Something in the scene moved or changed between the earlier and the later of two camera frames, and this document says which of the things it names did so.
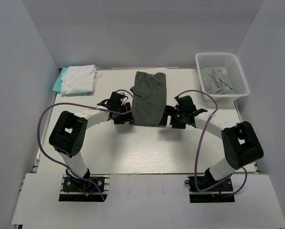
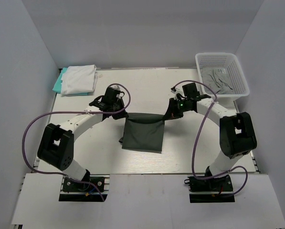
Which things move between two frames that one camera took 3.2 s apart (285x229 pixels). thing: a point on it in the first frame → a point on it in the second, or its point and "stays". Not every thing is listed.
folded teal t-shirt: (57, 86) stays
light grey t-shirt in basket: (216, 81) stays
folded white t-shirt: (79, 79) stays
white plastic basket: (221, 74) stays
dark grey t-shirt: (148, 109) → (143, 131)
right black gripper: (168, 111) → (172, 112)
